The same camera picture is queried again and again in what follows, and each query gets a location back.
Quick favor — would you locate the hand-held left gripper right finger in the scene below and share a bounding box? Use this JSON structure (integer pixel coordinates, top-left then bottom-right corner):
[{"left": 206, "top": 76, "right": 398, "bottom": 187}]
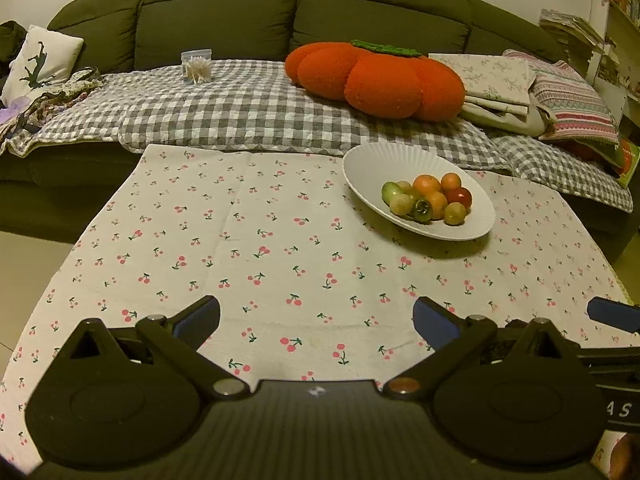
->
[{"left": 382, "top": 296, "right": 581, "bottom": 401}]

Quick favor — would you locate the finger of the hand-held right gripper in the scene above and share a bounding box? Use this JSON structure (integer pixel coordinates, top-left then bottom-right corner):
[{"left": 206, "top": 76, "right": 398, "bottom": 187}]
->
[{"left": 587, "top": 297, "right": 640, "bottom": 334}]

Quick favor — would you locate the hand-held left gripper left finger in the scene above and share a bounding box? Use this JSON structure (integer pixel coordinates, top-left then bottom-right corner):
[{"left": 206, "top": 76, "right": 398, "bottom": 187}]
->
[{"left": 65, "top": 295, "right": 248, "bottom": 402}]

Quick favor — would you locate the large yellow-green tomato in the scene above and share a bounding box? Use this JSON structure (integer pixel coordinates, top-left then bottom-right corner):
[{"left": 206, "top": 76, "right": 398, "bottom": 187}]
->
[{"left": 389, "top": 193, "right": 416, "bottom": 217}]

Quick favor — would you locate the white ribbed plate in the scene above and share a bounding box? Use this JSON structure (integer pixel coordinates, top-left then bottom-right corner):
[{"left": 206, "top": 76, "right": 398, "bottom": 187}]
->
[{"left": 342, "top": 142, "right": 496, "bottom": 242}]

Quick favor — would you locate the cherry print tablecloth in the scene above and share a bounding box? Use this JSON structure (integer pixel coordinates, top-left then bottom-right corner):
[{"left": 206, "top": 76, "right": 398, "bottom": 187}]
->
[{"left": 0, "top": 144, "right": 640, "bottom": 476}]

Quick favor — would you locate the green book with orange picture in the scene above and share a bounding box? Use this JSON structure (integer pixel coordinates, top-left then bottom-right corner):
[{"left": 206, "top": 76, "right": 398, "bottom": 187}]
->
[{"left": 607, "top": 137, "right": 640, "bottom": 189}]

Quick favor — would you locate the small grey checked blanket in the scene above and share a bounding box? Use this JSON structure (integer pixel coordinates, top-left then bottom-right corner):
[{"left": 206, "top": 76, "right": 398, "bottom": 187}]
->
[{"left": 492, "top": 130, "right": 635, "bottom": 212}]

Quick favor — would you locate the striped patterned blanket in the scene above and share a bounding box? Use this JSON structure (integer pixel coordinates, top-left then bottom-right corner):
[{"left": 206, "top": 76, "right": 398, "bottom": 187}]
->
[{"left": 502, "top": 49, "right": 621, "bottom": 146}]

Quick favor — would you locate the large grey checked blanket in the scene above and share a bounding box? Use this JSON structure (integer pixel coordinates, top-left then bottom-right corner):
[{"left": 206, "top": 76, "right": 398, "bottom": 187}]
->
[{"left": 37, "top": 59, "right": 507, "bottom": 171}]

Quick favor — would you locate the orange persimmon cushion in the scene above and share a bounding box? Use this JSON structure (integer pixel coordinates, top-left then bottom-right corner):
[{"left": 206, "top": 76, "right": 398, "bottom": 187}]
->
[{"left": 285, "top": 40, "right": 467, "bottom": 122}]

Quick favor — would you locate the folded floral cloth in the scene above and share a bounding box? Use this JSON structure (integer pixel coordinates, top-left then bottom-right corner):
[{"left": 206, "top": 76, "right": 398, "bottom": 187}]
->
[{"left": 429, "top": 52, "right": 556, "bottom": 136}]

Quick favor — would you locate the clear cotton swab box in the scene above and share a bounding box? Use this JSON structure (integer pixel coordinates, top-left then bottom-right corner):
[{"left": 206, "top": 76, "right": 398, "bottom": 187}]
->
[{"left": 181, "top": 48, "right": 213, "bottom": 85}]

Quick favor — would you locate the floral quilt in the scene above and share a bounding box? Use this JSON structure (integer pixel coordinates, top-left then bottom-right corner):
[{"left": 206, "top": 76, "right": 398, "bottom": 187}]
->
[{"left": 0, "top": 67, "right": 103, "bottom": 156}]

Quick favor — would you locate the stack of papers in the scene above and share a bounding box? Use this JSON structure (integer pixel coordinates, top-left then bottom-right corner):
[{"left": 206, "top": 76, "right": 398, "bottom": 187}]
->
[{"left": 539, "top": 8, "right": 608, "bottom": 48}]

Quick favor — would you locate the white pillow with dark print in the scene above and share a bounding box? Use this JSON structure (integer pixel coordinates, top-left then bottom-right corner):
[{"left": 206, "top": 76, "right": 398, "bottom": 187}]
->
[{"left": 1, "top": 25, "right": 85, "bottom": 106}]

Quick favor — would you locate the olive green sofa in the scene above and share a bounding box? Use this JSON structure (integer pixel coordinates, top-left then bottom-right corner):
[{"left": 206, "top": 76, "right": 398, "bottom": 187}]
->
[{"left": 0, "top": 0, "right": 640, "bottom": 261}]

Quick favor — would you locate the dark cloth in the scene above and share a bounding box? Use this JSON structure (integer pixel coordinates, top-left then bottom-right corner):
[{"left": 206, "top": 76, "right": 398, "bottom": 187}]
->
[{"left": 0, "top": 20, "right": 28, "bottom": 81}]

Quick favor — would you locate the wall bookshelf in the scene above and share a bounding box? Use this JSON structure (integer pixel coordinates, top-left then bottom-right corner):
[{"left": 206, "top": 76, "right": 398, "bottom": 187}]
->
[{"left": 587, "top": 0, "right": 640, "bottom": 136}]

